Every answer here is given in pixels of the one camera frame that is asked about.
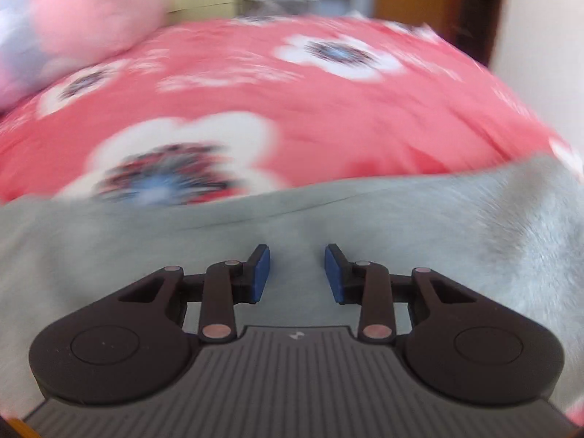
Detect red floral blanket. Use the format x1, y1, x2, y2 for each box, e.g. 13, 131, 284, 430
0, 14, 584, 206

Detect grey sweater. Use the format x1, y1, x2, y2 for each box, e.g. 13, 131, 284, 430
0, 153, 584, 420

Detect pink floral pillow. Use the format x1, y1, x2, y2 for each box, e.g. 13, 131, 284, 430
0, 0, 167, 110

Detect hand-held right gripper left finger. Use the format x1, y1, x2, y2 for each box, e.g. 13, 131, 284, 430
118, 244, 271, 343

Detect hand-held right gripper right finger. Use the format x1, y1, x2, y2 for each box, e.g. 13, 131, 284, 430
324, 243, 475, 343

